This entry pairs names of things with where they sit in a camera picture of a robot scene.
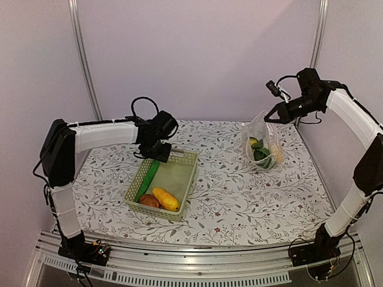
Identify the left aluminium frame post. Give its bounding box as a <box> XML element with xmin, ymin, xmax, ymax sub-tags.
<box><xmin>68</xmin><ymin>0</ymin><xmax>103</xmax><ymax>121</ymax></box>

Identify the right aluminium frame post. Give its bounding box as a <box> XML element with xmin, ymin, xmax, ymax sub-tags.
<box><xmin>310</xmin><ymin>0</ymin><xmax>329</xmax><ymax>68</ymax></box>

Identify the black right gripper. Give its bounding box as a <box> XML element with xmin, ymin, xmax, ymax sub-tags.
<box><xmin>264</xmin><ymin>93</ymin><xmax>324</xmax><ymax>124</ymax></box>

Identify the green bok choy toy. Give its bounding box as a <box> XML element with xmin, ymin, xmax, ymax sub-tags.
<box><xmin>251</xmin><ymin>139</ymin><xmax>275</xmax><ymax>169</ymax></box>

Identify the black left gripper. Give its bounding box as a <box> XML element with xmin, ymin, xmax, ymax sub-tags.
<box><xmin>139</xmin><ymin>138</ymin><xmax>172</xmax><ymax>163</ymax></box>

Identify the beige perforated plastic basket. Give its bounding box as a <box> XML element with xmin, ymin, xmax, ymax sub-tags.
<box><xmin>124</xmin><ymin>149</ymin><xmax>197</xmax><ymax>221</ymax></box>

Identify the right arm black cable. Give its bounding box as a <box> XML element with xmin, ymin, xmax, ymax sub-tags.
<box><xmin>275</xmin><ymin>75</ymin><xmax>299</xmax><ymax>86</ymax></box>

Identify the green bitter gourd toy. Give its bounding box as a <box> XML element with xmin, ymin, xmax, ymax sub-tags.
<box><xmin>135</xmin><ymin>160</ymin><xmax>160</xmax><ymax>203</ymax></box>

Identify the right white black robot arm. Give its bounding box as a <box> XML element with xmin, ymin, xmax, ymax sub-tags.
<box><xmin>265</xmin><ymin>80</ymin><xmax>382</xmax><ymax>261</ymax></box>

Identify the orange yellow mango toy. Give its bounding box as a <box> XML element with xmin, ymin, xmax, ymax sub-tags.
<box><xmin>153</xmin><ymin>188</ymin><xmax>180</xmax><ymax>212</ymax></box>

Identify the clear pink zip top bag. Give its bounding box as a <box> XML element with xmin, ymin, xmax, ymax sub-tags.
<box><xmin>241</xmin><ymin>111</ymin><xmax>284</xmax><ymax>170</ymax></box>

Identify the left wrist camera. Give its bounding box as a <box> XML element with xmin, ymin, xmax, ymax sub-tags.
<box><xmin>151</xmin><ymin>111</ymin><xmax>179</xmax><ymax>140</ymax></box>

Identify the aluminium front rail frame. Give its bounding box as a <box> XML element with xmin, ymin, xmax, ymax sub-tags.
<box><xmin>25</xmin><ymin>231</ymin><xmax>378</xmax><ymax>286</ymax></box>

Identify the dark green round fruit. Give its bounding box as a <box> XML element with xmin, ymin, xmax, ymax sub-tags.
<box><xmin>250</xmin><ymin>137</ymin><xmax>259</xmax><ymax>148</ymax></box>

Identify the yellow lemon toy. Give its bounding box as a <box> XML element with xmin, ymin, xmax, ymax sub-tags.
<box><xmin>273</xmin><ymin>146</ymin><xmax>284</xmax><ymax>164</ymax></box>

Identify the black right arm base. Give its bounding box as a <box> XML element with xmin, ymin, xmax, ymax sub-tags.
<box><xmin>288</xmin><ymin>238</ymin><xmax>341</xmax><ymax>267</ymax></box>

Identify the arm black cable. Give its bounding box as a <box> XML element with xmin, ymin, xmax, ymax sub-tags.
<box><xmin>275</xmin><ymin>75</ymin><xmax>299</xmax><ymax>86</ymax></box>
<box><xmin>130</xmin><ymin>96</ymin><xmax>159</xmax><ymax>120</ymax></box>

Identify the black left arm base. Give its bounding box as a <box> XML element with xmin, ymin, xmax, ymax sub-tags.
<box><xmin>58</xmin><ymin>238</ymin><xmax>111</xmax><ymax>266</ymax></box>

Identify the floral white table mat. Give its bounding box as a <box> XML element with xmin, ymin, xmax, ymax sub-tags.
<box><xmin>74</xmin><ymin>121</ymin><xmax>333</xmax><ymax>246</ymax></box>

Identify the brown bread roll toy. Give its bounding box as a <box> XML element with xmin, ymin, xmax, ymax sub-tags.
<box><xmin>139</xmin><ymin>194</ymin><xmax>160</xmax><ymax>208</ymax></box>

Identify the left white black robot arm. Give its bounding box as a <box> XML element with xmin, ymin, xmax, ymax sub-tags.
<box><xmin>37</xmin><ymin>111</ymin><xmax>178</xmax><ymax>259</ymax></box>

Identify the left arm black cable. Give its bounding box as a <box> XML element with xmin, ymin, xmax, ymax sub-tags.
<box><xmin>130</xmin><ymin>96</ymin><xmax>159</xmax><ymax>120</ymax></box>

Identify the aluminium frame post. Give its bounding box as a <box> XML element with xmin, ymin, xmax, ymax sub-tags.
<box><xmin>310</xmin><ymin>0</ymin><xmax>329</xmax><ymax>68</ymax></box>
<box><xmin>68</xmin><ymin>0</ymin><xmax>103</xmax><ymax>121</ymax></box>

